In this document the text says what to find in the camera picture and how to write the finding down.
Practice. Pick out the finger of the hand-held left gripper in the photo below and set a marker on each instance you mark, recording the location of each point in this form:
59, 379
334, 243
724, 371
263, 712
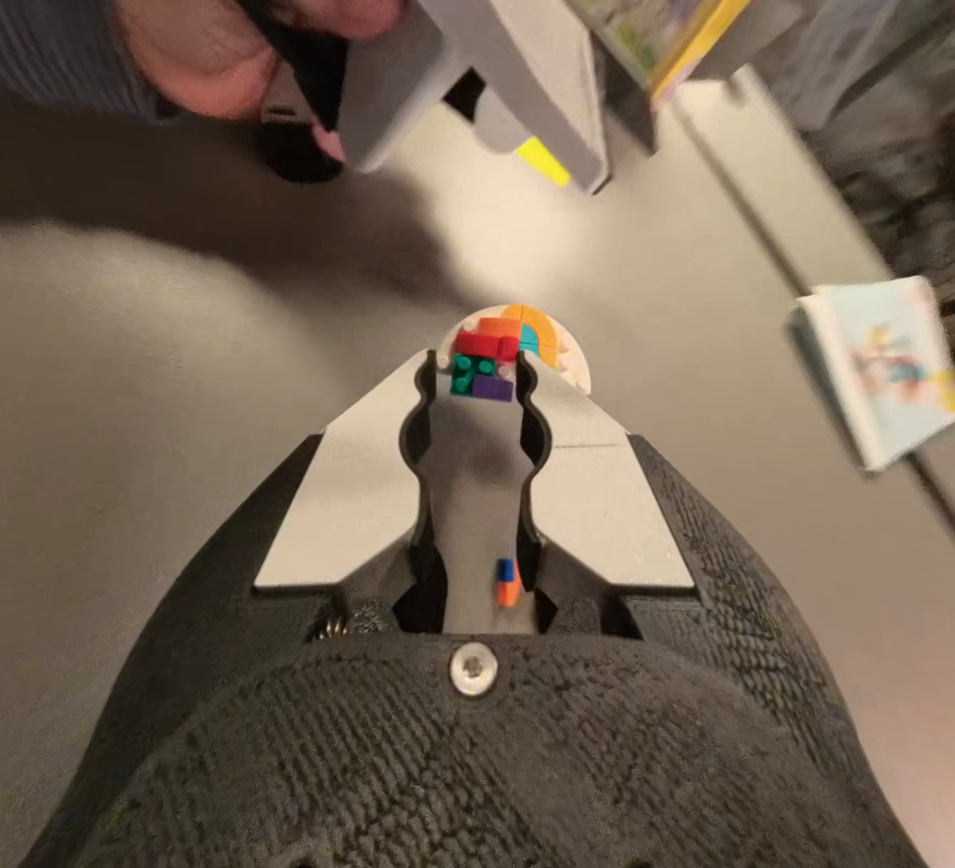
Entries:
507, 25
501, 125

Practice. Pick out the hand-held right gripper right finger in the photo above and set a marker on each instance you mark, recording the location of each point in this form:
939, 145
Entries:
604, 510

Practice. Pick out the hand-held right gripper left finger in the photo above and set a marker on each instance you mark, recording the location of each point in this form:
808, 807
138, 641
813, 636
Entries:
343, 502

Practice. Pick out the colourful brick plate assembly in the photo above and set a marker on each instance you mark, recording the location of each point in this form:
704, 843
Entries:
485, 346

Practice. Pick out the person's left forearm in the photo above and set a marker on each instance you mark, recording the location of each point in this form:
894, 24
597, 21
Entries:
52, 2

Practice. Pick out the person's left hand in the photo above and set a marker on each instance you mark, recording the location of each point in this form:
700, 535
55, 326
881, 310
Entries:
179, 25

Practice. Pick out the yellow sticky note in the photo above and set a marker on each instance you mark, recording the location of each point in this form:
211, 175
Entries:
544, 163

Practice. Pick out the orange and blue toy brick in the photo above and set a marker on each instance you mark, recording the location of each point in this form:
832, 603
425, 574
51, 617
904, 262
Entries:
509, 592

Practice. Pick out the instruction booklet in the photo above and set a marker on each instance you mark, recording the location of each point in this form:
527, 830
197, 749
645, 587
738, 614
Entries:
888, 368

